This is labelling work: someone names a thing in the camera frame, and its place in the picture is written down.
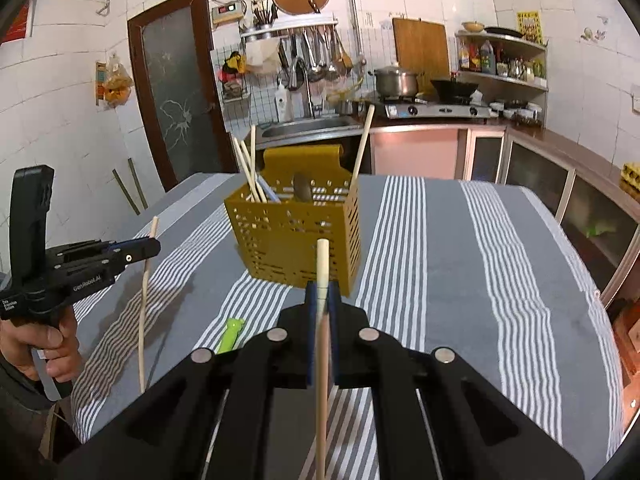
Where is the green bear-handle utensil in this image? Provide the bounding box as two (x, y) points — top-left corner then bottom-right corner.
(216, 318), (245, 354)

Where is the long pale curved chopstick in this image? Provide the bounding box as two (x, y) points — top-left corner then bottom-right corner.
(137, 216), (160, 394)

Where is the wooden chopstick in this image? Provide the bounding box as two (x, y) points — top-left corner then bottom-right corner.
(349, 104), (375, 192)
(231, 136), (262, 203)
(314, 238), (330, 479)
(250, 125), (259, 200)

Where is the kitchen counter cabinet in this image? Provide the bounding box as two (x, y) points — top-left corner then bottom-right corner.
(370, 122), (639, 310)

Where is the steel kitchen sink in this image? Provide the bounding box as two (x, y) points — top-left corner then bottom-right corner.
(256, 116), (362, 150)

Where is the person's left hand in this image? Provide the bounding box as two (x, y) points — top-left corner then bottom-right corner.
(1, 307), (82, 382)

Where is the yellow perforated utensil caddy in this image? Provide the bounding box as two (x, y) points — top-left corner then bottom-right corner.
(224, 144), (361, 296)

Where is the dark glass wooden door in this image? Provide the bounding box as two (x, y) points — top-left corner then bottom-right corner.
(127, 0), (238, 191)

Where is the white soap bottle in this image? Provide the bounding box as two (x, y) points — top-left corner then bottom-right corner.
(274, 81), (293, 122)

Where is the yellow egg tray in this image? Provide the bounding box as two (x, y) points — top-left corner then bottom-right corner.
(620, 162), (640, 202)

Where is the gas stove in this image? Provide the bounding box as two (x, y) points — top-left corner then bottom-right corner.
(359, 99), (491, 120)

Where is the steel faucet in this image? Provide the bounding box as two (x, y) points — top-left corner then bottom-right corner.
(290, 55), (322, 118)

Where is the black wok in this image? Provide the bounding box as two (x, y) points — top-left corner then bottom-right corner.
(431, 79), (478, 105)

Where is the steel cooking pot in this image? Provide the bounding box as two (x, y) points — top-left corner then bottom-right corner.
(370, 63), (419, 99)

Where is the hanging utensil rack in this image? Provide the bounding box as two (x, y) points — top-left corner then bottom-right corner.
(240, 13), (346, 88)

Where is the wooden cutting board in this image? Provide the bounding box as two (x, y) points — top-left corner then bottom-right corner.
(392, 18), (450, 101)

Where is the corner wall shelf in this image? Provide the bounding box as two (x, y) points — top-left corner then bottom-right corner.
(454, 21), (549, 122)

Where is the white wall socket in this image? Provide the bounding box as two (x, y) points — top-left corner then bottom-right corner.
(630, 84), (640, 114)

